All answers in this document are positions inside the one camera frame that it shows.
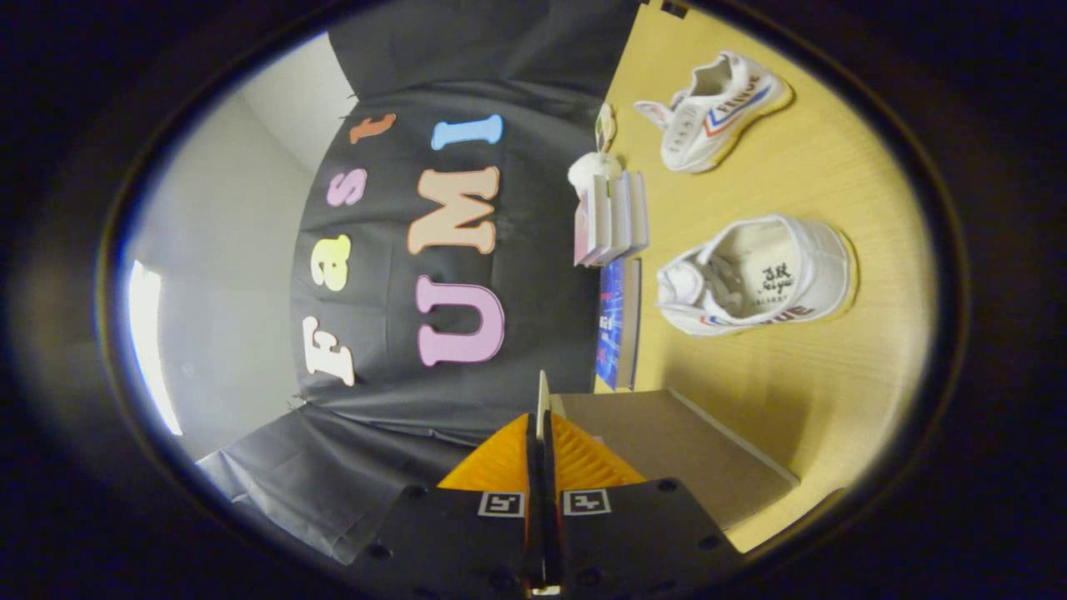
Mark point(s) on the white fuzzy ball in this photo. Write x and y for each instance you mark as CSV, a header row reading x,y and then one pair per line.
x,y
593,168

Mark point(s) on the white cover book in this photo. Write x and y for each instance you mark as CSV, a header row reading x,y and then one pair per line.
x,y
617,221

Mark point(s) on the beige fabric storage box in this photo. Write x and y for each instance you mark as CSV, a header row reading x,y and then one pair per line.
x,y
675,454

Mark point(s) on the small printed paper tag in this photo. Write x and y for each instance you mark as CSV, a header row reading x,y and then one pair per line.
x,y
606,127

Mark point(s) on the blue cover book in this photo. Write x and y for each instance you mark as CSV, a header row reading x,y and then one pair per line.
x,y
615,325

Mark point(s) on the lavender cover book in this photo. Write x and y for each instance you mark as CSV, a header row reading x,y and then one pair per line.
x,y
638,212

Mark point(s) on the white shoe red blue stripes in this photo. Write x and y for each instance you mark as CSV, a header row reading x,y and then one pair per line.
x,y
800,275
717,117

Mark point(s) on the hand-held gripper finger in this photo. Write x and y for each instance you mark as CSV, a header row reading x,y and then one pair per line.
x,y
550,517
532,517

